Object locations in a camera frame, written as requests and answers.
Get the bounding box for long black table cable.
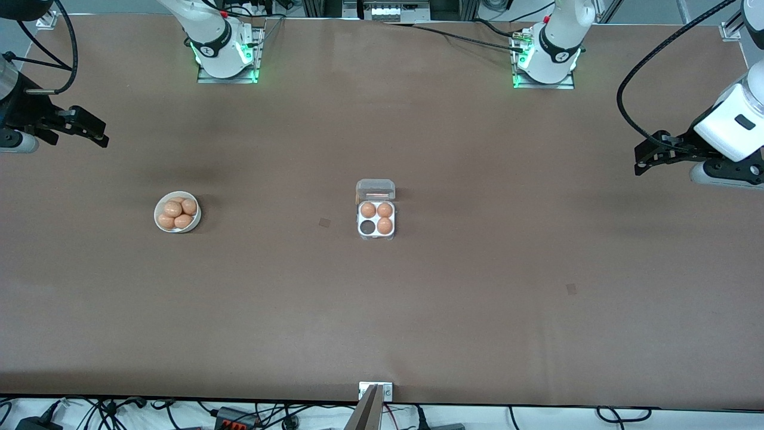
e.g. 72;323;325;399
387;21;527;53

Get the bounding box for white ceramic bowl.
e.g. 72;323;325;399
154;191;202;234

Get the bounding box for aluminium profile bar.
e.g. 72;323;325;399
343;385;384;430

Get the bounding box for metal table edge bracket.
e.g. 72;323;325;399
358;382;394;401

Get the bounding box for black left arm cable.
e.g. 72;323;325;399
616;0;738;151

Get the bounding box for clear plastic egg box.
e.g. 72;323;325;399
356;178;397;241

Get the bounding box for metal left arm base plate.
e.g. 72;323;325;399
511;29;576;91

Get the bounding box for grey electrical terminal box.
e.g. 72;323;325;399
357;0;432;23

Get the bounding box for black looped floor cable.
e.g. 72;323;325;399
596;406;652;423

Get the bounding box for black power strip orange switches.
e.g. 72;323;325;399
214;407;261;430

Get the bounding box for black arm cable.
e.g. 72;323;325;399
616;0;738;151
2;0;79;96

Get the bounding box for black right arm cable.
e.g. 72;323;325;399
2;0;79;96

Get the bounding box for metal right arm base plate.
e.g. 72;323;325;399
196;26;265;85

